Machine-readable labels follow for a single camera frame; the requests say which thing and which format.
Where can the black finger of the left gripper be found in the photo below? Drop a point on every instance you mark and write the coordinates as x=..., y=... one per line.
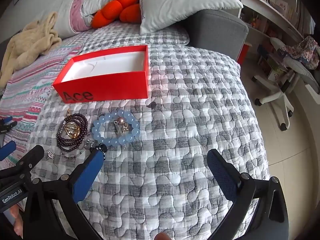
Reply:
x=28, y=162

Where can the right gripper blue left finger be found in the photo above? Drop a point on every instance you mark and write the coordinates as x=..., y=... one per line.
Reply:
x=81, y=179

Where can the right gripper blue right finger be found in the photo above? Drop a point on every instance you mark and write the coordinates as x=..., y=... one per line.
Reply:
x=236, y=187

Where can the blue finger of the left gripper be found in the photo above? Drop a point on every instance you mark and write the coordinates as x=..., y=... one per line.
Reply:
x=7, y=149

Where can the small silver flower earring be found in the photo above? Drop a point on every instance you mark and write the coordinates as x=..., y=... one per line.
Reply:
x=50, y=154

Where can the gold ring ornament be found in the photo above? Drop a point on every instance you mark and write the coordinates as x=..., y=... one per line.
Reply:
x=72, y=129

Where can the pink pearl earring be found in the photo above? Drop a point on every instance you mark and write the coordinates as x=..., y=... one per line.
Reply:
x=119, y=121

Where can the person's left hand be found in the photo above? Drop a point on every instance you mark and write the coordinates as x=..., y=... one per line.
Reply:
x=18, y=223

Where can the person's right hand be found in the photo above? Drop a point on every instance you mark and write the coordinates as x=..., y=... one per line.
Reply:
x=162, y=236

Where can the striped patterned blanket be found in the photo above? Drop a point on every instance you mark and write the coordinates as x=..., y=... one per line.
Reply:
x=26, y=94

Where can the grey checked quilt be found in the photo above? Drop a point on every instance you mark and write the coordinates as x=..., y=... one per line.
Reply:
x=161, y=182

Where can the beige fleece garment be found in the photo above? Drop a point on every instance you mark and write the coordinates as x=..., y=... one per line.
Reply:
x=37, y=38

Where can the red Ace box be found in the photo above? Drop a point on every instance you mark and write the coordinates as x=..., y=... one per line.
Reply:
x=120, y=73

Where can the white office chair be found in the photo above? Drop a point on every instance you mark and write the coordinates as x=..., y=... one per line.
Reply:
x=300, y=61

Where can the orange plush toy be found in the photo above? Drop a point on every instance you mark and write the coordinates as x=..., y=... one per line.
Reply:
x=127, y=11

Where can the white deer print pillow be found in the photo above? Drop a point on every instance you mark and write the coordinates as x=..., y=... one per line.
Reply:
x=159, y=14

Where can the white wall shelf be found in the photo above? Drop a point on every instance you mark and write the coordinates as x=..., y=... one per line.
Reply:
x=291, y=16

